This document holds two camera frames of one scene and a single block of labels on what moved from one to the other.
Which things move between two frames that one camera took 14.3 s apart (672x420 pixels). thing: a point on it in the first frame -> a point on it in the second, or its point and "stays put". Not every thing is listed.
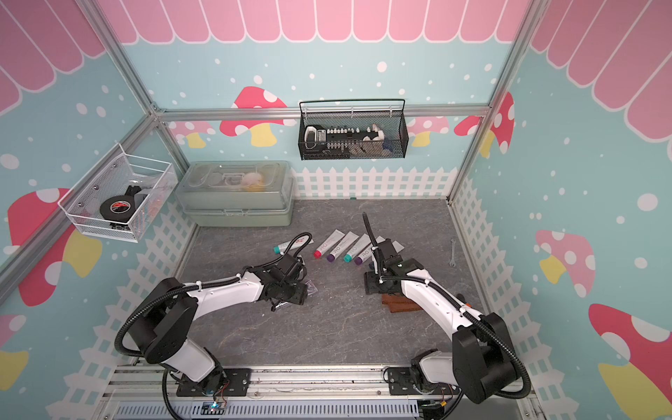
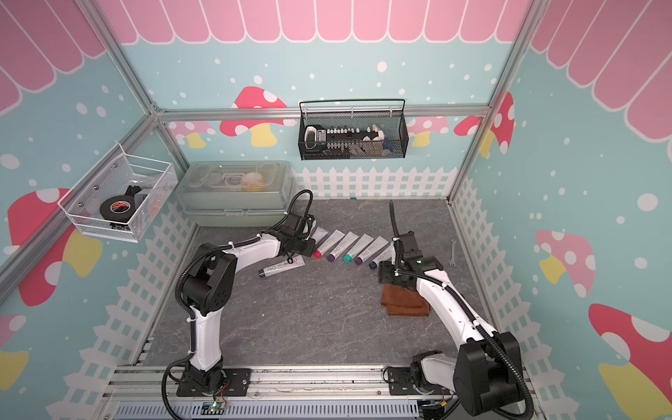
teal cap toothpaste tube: [363, 241] stays put
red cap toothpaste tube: [331, 241] stays put
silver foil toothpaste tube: [311, 288] -> [318, 234]
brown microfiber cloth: [398, 303] stays put
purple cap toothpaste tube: [367, 252] stays put
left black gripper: [300, 295] -> [310, 247]
